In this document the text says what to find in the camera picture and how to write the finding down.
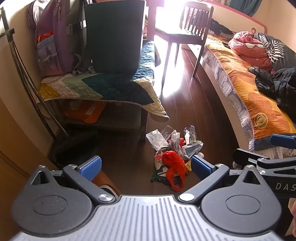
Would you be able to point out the purple backpack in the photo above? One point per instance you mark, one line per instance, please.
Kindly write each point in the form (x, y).
(54, 30)

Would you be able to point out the light wooden cabinet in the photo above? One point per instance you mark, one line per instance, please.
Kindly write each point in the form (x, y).
(16, 166)

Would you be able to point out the orange tray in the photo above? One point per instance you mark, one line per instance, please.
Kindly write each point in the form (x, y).
(89, 112)

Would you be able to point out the red foam net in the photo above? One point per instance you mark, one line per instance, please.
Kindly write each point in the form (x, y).
(173, 162)

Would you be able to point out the patchwork quilt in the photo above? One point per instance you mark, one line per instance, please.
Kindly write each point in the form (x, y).
(111, 87)

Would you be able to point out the black metal stand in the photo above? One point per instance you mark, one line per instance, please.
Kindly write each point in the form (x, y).
(23, 76)

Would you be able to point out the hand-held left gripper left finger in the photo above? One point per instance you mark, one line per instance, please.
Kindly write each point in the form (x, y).
(91, 168)

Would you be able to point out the orange leather slipper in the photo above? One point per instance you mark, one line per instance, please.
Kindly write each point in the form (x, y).
(104, 182)

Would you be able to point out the red striped blanket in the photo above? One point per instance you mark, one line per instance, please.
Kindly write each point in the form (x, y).
(252, 52)

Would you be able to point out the low bench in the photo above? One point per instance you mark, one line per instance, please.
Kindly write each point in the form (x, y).
(120, 120)

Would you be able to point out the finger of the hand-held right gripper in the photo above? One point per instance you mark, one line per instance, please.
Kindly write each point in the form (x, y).
(283, 140)
(251, 157)

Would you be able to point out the dark clothes heap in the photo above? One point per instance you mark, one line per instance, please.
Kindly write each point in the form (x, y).
(222, 27)

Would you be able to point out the floral printed wrapper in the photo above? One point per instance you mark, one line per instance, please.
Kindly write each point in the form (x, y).
(159, 158)

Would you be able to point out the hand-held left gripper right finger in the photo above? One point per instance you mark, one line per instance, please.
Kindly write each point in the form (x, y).
(201, 168)

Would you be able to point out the black jacket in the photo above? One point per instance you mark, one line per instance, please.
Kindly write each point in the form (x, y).
(277, 85)

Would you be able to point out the teal cloth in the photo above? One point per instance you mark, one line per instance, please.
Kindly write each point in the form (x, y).
(245, 7)

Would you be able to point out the dark wooden chair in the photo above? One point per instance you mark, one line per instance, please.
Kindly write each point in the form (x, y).
(182, 34)

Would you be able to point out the black white leaf-print garment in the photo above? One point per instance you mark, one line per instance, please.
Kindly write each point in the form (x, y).
(275, 51)

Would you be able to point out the green wrapper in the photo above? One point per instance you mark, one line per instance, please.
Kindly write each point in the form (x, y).
(159, 177)

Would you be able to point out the purple crumpled wrapper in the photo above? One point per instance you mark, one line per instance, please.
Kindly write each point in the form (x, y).
(190, 134)

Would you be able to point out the orange bedspread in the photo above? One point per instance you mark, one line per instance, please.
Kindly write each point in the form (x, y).
(252, 99)

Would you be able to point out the clear plastic wrapper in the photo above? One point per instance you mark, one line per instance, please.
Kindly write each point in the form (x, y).
(167, 131)

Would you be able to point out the white crumpled paper bag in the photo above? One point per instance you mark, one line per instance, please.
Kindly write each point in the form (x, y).
(156, 139)

